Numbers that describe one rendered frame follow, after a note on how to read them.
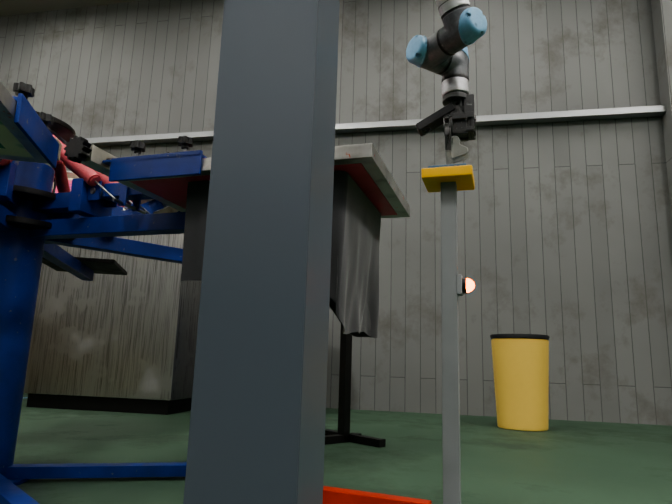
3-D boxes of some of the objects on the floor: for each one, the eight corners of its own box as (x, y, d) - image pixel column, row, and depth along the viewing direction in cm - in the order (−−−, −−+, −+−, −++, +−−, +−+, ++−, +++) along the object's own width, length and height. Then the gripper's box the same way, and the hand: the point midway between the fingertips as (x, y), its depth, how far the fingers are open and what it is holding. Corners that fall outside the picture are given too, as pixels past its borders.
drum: (545, 426, 411) (541, 337, 425) (561, 433, 370) (556, 334, 383) (488, 423, 417) (486, 335, 430) (497, 430, 375) (495, 333, 388)
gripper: (473, 88, 143) (474, 163, 139) (474, 103, 151) (476, 174, 147) (440, 91, 145) (441, 165, 141) (444, 106, 154) (444, 177, 150)
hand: (448, 166), depth 145 cm, fingers closed
